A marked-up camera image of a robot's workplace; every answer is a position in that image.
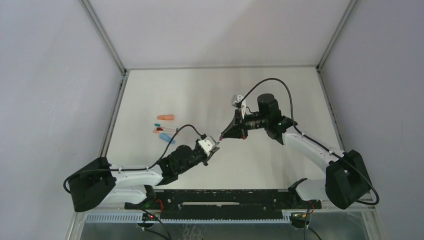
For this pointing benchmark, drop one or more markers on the thin white red pen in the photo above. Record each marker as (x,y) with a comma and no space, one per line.
(165,129)

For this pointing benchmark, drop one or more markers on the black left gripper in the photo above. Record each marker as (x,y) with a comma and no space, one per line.
(209,154)

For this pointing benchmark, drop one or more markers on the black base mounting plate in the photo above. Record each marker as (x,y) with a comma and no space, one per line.
(225,205)

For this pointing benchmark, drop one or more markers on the white pen orange tip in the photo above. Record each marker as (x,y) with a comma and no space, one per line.
(164,131)

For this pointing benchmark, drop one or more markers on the blue translucent highlighter pen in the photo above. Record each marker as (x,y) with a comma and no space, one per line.
(167,138)

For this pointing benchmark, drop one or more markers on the orange translucent highlighter pen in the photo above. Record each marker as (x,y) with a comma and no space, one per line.
(167,117)

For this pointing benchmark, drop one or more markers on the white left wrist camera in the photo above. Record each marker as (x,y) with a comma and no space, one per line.
(208,145)

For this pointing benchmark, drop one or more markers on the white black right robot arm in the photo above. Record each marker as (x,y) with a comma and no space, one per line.
(346,178)

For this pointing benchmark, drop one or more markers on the white marker green end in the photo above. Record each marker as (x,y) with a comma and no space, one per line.
(164,126)

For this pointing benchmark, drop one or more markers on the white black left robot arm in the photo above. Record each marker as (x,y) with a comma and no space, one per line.
(101,182)

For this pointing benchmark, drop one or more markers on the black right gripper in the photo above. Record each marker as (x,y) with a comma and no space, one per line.
(240,126)

